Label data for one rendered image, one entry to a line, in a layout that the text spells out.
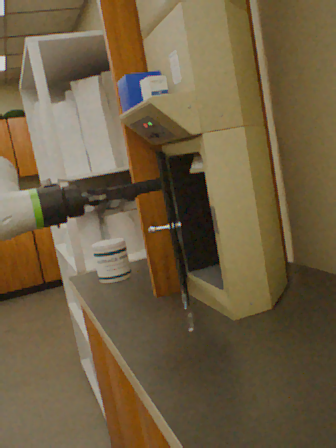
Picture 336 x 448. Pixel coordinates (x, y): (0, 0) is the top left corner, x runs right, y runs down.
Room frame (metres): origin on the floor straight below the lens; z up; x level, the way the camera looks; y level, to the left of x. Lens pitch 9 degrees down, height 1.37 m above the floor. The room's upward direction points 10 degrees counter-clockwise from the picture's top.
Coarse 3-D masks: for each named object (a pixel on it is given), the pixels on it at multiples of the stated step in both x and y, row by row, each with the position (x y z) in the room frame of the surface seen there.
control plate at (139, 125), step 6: (144, 120) 1.27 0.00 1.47; (150, 120) 1.24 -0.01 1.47; (132, 126) 1.39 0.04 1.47; (138, 126) 1.35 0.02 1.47; (144, 126) 1.32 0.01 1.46; (150, 126) 1.28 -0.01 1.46; (156, 126) 1.25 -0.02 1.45; (144, 132) 1.37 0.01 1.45; (150, 132) 1.34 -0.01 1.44; (156, 132) 1.30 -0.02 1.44; (168, 132) 1.24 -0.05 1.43; (150, 138) 1.39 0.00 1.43; (156, 138) 1.35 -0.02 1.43; (162, 138) 1.32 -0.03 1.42; (168, 138) 1.28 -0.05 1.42
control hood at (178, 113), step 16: (160, 96) 1.13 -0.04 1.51; (176, 96) 1.14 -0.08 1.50; (192, 96) 1.15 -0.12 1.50; (128, 112) 1.30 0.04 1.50; (144, 112) 1.21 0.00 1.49; (160, 112) 1.14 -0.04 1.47; (176, 112) 1.13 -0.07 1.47; (192, 112) 1.14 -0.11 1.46; (176, 128) 1.17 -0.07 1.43; (192, 128) 1.14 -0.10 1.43
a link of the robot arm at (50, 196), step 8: (48, 184) 1.10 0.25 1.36; (40, 192) 1.07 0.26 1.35; (48, 192) 1.07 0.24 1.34; (56, 192) 1.08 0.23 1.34; (40, 200) 1.06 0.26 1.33; (48, 200) 1.06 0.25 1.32; (56, 200) 1.07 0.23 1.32; (64, 200) 1.08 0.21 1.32; (48, 208) 1.06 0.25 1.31; (56, 208) 1.06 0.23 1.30; (64, 208) 1.07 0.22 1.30; (48, 216) 1.06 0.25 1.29; (56, 216) 1.07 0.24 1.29; (64, 216) 1.08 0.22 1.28; (48, 224) 1.08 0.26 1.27; (56, 224) 1.09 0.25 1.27
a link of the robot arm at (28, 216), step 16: (0, 192) 1.06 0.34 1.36; (16, 192) 1.07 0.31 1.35; (32, 192) 1.07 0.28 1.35; (0, 208) 1.02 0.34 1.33; (16, 208) 1.04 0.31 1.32; (32, 208) 1.05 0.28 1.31; (0, 224) 1.02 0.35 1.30; (16, 224) 1.04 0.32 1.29; (32, 224) 1.06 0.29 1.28; (0, 240) 1.06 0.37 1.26
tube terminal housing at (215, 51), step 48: (144, 48) 1.45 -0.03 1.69; (192, 48) 1.15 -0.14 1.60; (240, 48) 1.25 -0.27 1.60; (240, 96) 1.19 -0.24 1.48; (192, 144) 1.22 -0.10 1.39; (240, 144) 1.18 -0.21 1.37; (240, 192) 1.17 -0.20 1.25; (240, 240) 1.17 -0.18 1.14; (192, 288) 1.41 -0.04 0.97; (240, 288) 1.16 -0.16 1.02
